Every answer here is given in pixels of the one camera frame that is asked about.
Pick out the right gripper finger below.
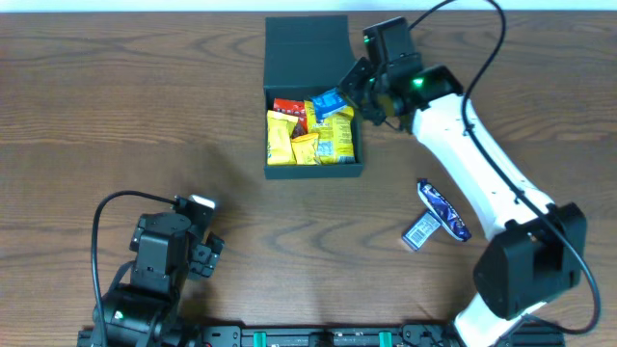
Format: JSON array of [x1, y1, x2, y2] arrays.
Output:
[[337, 57, 374, 96], [351, 92, 387, 125]]

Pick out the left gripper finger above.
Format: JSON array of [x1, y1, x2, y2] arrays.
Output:
[[205, 233, 225, 270], [188, 244, 212, 280]]

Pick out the blue cookie wrapper bar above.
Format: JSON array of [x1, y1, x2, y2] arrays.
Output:
[[309, 88, 347, 122]]

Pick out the large yellow Hacks candy bag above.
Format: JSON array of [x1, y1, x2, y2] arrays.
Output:
[[305, 101, 356, 165]]

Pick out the black gift box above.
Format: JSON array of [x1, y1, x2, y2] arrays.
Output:
[[263, 15, 364, 179]]

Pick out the red snack packet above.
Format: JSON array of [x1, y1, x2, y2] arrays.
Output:
[[274, 98, 308, 138]]

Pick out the small yellow orange snack packet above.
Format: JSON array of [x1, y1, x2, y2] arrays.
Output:
[[291, 133, 321, 166]]

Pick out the yellow snack bar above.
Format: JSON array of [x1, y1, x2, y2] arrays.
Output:
[[266, 110, 299, 166]]

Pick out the purple chocolate bar wrapper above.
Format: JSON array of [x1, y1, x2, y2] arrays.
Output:
[[416, 178, 471, 242]]

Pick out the small blue card box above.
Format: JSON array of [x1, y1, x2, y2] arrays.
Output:
[[401, 210, 442, 252]]

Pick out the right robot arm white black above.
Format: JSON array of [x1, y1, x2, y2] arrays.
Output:
[[337, 17, 587, 346]]

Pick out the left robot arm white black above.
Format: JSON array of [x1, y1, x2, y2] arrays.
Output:
[[78, 190, 225, 346]]

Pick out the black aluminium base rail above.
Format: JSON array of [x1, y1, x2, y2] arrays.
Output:
[[76, 323, 566, 347]]

